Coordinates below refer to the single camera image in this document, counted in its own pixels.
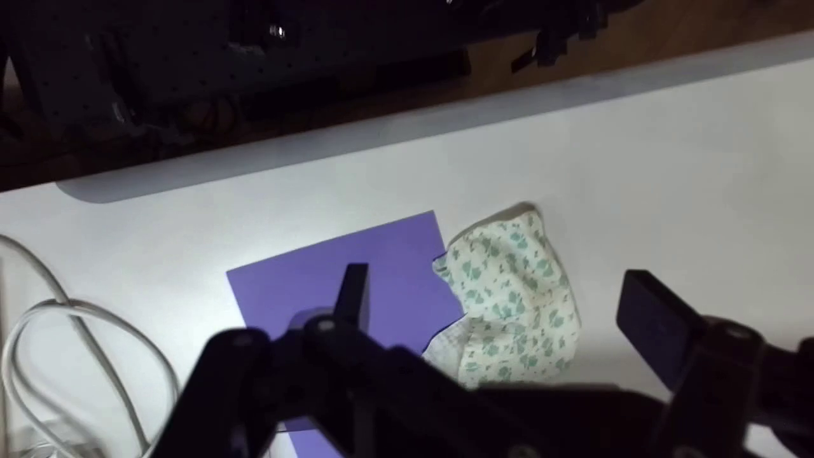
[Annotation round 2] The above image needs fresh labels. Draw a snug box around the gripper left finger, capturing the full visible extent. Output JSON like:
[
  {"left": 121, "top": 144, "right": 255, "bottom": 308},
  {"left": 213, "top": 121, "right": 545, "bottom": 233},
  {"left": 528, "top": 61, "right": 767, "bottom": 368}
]
[{"left": 150, "top": 263, "right": 509, "bottom": 458}]

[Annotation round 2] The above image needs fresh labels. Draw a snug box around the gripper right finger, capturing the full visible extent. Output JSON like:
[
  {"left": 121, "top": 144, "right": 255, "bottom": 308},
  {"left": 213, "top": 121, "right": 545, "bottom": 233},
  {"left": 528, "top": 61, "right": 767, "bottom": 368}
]
[{"left": 616, "top": 270, "right": 814, "bottom": 458}]

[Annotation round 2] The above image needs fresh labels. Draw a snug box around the white cloth with green print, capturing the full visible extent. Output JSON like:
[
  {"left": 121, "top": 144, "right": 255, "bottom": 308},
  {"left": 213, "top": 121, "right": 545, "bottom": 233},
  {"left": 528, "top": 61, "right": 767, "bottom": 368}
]
[{"left": 422, "top": 202, "right": 582, "bottom": 390}]

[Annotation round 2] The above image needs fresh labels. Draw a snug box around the purple flat mat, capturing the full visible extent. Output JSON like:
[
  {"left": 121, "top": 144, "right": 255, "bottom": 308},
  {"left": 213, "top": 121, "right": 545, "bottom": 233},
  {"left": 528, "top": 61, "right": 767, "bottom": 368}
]
[{"left": 226, "top": 211, "right": 465, "bottom": 458}]

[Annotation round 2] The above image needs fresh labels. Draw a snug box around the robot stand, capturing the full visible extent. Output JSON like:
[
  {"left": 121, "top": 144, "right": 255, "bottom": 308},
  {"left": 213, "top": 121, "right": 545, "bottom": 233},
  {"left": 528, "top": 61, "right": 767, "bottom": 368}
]
[{"left": 0, "top": 0, "right": 643, "bottom": 147}]

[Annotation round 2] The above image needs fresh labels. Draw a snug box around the white cable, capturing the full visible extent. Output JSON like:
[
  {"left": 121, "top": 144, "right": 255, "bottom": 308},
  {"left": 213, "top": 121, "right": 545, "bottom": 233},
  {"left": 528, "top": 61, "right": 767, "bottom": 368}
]
[{"left": 0, "top": 234, "right": 181, "bottom": 458}]

